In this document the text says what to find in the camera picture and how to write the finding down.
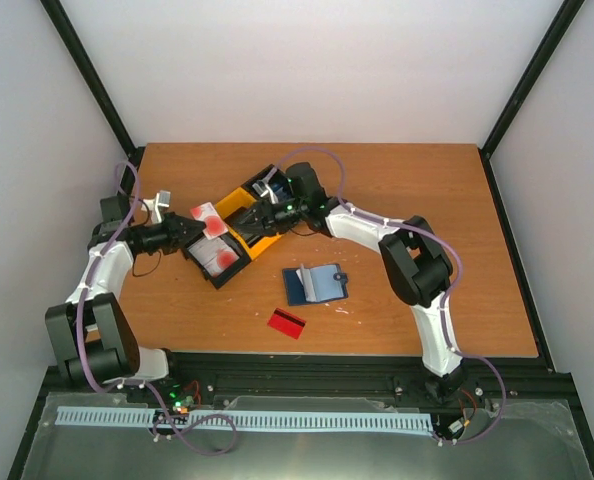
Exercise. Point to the black bin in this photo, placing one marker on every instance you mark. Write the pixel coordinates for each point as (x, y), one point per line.
(268, 173)
(231, 272)

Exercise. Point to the left black bin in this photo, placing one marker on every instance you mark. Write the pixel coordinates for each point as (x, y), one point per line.
(231, 272)

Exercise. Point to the dark card stack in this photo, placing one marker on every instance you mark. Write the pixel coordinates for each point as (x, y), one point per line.
(239, 218)

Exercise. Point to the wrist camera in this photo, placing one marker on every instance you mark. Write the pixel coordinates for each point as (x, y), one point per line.
(157, 206)
(265, 191)

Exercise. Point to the right black frame post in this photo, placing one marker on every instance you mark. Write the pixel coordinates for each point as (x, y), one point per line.
(557, 29)

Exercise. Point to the white red card stack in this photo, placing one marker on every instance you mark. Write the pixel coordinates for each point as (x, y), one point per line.
(215, 256)

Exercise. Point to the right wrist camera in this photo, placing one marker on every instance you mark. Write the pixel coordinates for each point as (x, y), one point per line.
(265, 191)

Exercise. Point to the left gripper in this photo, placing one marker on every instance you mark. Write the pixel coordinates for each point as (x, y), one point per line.
(176, 238)

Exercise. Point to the blue card stack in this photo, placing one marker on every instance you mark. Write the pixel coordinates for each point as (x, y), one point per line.
(282, 188)

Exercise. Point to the yellow middle bin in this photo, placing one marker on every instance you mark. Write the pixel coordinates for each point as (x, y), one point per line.
(233, 209)

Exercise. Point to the blue leather card holder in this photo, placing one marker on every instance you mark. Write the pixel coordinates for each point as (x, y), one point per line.
(315, 285)

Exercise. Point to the light blue cable duct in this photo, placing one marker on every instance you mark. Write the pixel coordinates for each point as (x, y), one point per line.
(249, 421)

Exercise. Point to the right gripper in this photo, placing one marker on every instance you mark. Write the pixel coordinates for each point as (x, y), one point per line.
(260, 209)

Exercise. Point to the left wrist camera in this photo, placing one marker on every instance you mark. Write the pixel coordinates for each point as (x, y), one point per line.
(157, 206)

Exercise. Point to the black frame post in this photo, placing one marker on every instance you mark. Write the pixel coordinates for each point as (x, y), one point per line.
(77, 51)
(557, 29)

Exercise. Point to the left black frame post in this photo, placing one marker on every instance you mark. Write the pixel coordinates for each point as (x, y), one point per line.
(77, 51)

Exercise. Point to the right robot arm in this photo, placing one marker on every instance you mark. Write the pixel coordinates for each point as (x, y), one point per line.
(416, 263)

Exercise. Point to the red black-stripe credit card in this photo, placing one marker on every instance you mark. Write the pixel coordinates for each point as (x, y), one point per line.
(286, 323)

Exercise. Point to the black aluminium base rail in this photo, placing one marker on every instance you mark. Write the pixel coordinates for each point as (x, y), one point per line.
(384, 377)

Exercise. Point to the right black bin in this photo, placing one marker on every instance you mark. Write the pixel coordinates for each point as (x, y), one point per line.
(268, 173)

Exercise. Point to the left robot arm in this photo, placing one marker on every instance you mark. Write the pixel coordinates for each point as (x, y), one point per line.
(89, 333)

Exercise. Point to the white red credit card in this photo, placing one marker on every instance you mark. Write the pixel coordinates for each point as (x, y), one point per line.
(215, 226)

